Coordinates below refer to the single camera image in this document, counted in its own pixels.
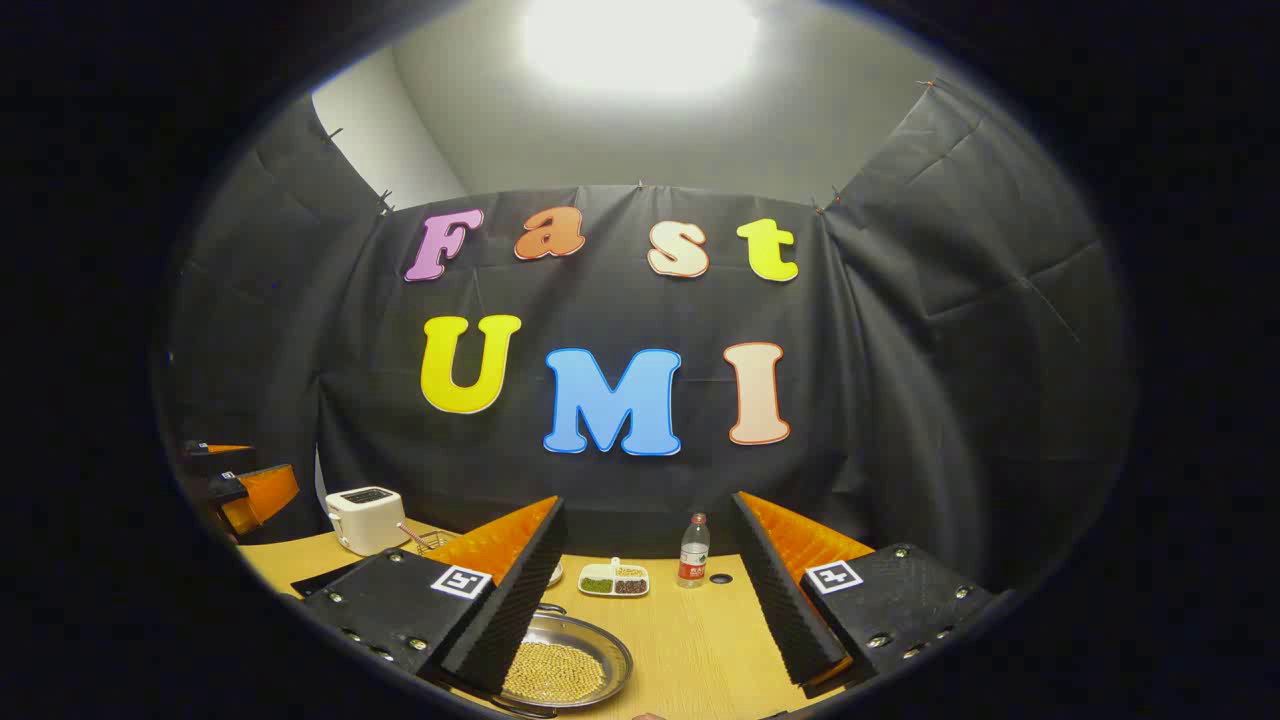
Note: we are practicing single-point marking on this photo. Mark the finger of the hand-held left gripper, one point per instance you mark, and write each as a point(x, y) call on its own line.
point(215, 458)
point(265, 495)

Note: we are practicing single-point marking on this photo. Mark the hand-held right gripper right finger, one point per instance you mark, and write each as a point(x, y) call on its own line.
point(785, 610)

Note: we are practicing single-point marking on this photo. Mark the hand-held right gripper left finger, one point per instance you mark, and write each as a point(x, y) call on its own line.
point(520, 600)

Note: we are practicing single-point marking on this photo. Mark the white round plate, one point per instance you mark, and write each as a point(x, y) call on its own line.
point(554, 573)

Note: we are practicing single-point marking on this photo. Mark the pile of green mung beans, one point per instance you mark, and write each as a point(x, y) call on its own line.
point(596, 585)

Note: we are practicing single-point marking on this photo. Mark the pile of yellow soybeans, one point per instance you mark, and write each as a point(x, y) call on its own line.
point(560, 672)

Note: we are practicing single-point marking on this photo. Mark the white divided dish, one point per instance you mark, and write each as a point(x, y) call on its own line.
point(612, 580)

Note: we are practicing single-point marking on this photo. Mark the white toaster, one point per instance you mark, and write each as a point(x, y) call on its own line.
point(365, 515)

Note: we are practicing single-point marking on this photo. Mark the clear plastic water bottle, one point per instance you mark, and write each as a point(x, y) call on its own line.
point(693, 555)

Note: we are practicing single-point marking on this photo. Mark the pile of dark red beans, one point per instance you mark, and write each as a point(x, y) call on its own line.
point(630, 587)

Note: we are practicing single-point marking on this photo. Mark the black backdrop cloth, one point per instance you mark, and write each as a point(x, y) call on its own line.
point(620, 490)

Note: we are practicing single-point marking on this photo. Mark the large ceiling light panel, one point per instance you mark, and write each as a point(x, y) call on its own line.
point(640, 40)

